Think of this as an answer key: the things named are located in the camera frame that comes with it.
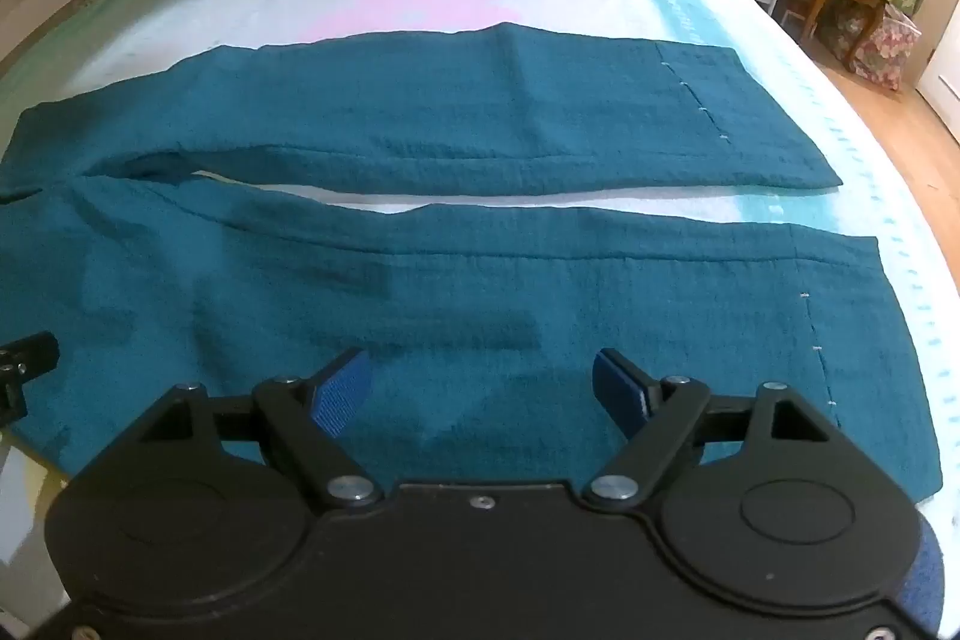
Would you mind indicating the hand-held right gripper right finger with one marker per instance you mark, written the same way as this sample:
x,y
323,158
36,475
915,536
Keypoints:
x,y
619,391

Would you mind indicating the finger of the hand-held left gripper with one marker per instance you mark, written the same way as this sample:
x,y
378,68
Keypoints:
x,y
22,362

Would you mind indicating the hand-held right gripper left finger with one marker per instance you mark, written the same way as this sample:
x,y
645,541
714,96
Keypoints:
x,y
341,394

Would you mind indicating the teal pants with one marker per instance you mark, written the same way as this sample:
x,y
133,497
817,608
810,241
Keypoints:
x,y
465,115

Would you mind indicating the floral bed blanket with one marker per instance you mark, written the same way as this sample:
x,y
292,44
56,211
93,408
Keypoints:
x,y
847,145

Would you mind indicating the floral storage box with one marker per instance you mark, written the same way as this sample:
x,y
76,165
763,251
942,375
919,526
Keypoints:
x,y
889,48

